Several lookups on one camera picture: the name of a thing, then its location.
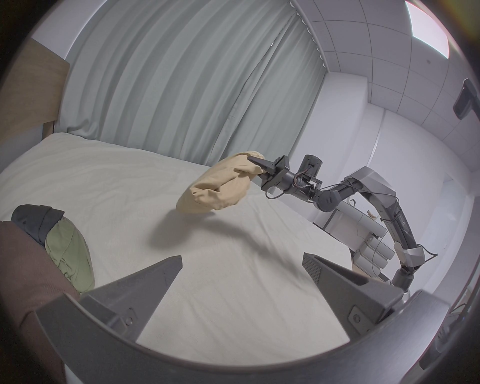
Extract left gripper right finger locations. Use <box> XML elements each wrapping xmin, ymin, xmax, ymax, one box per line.
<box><xmin>301</xmin><ymin>252</ymin><xmax>404</xmax><ymax>336</ymax></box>

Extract black garment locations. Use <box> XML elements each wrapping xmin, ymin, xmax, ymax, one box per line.
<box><xmin>11</xmin><ymin>204</ymin><xmax>65</xmax><ymax>246</ymax></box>

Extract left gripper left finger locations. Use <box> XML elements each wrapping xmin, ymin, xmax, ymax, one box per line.
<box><xmin>80</xmin><ymin>255</ymin><xmax>184</xmax><ymax>336</ymax></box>

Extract ceiling light panel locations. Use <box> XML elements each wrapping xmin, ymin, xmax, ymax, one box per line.
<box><xmin>405</xmin><ymin>0</ymin><xmax>451</xmax><ymax>59</ymax></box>

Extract green garment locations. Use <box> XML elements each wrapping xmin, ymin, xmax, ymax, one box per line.
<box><xmin>45</xmin><ymin>218</ymin><xmax>95</xmax><ymax>293</ymax></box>

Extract bed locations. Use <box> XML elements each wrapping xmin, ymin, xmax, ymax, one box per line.
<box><xmin>0</xmin><ymin>37</ymin><xmax>356</xmax><ymax>370</ymax></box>

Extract brown garment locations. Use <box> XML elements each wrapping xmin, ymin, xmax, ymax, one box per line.
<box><xmin>0</xmin><ymin>220</ymin><xmax>81</xmax><ymax>384</ymax></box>

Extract tan shorts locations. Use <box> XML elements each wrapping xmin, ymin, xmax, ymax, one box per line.
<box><xmin>176</xmin><ymin>150</ymin><xmax>266</xmax><ymax>214</ymax></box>

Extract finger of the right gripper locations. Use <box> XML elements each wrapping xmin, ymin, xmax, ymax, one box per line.
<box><xmin>245</xmin><ymin>155</ymin><xmax>277</xmax><ymax>174</ymax></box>

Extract pale green curtain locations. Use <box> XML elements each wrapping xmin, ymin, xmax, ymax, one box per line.
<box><xmin>205</xmin><ymin>11</ymin><xmax>328</xmax><ymax>177</ymax></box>
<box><xmin>56</xmin><ymin>0</ymin><xmax>301</xmax><ymax>166</ymax></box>

